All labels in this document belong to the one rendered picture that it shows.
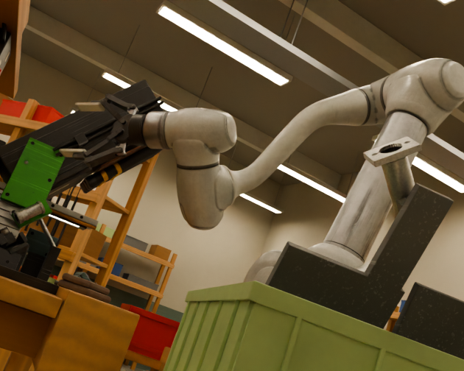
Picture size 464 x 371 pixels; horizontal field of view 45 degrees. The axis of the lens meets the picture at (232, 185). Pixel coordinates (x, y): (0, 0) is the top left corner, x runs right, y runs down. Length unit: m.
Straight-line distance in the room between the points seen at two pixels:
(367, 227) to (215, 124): 0.40
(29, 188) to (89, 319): 0.71
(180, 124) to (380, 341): 0.83
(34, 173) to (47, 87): 9.44
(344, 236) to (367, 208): 0.08
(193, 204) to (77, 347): 0.43
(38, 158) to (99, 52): 7.59
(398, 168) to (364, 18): 5.82
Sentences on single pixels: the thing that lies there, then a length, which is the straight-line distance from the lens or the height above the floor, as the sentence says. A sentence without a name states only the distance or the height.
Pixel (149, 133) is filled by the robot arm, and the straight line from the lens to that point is 1.31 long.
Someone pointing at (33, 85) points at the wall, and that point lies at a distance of 11.11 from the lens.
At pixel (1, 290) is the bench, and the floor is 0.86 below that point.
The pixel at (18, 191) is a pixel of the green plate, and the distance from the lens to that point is 1.69.
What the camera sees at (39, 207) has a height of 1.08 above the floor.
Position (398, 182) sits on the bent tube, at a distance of 0.66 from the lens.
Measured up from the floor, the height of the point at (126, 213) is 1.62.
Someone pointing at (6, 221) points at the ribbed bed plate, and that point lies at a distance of 1.68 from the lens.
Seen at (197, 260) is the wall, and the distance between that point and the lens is 11.54.
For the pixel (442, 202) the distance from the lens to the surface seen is 0.65.
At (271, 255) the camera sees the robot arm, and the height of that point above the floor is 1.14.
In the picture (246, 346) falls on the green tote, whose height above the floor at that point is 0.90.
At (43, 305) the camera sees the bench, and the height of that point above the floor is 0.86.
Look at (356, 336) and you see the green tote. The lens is 0.54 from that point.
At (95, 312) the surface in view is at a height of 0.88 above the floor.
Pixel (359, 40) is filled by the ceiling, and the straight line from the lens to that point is 6.31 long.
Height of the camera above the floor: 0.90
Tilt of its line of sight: 15 degrees up
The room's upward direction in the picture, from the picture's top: 20 degrees clockwise
